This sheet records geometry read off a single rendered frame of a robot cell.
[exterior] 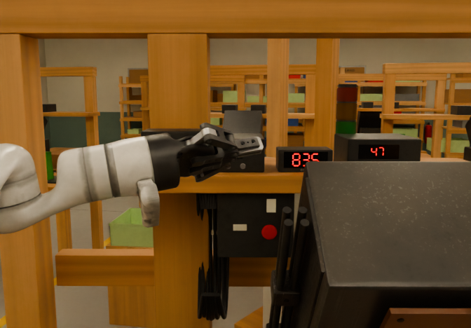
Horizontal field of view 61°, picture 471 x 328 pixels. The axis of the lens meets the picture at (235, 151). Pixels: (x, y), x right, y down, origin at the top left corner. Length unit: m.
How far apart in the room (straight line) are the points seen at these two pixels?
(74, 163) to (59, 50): 12.13
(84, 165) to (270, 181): 0.46
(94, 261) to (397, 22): 0.98
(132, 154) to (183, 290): 0.63
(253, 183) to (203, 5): 0.42
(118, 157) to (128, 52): 11.18
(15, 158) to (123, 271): 0.73
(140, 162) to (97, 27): 0.57
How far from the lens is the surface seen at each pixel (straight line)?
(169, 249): 1.04
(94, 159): 0.51
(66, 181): 0.51
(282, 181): 0.86
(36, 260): 1.16
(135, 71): 11.53
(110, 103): 11.86
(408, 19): 1.05
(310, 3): 0.99
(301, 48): 10.73
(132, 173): 0.51
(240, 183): 0.86
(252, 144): 0.56
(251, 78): 7.70
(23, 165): 0.52
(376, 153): 0.93
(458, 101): 8.11
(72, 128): 12.46
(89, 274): 1.23
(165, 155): 0.51
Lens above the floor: 1.71
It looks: 8 degrees down
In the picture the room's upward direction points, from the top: straight up
